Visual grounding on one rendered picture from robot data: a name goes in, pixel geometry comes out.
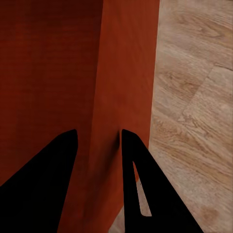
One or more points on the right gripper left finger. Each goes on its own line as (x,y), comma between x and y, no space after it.
(31,201)

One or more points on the storage box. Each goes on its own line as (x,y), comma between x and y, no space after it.
(77,64)

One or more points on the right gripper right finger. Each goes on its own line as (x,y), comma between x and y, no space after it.
(169,213)

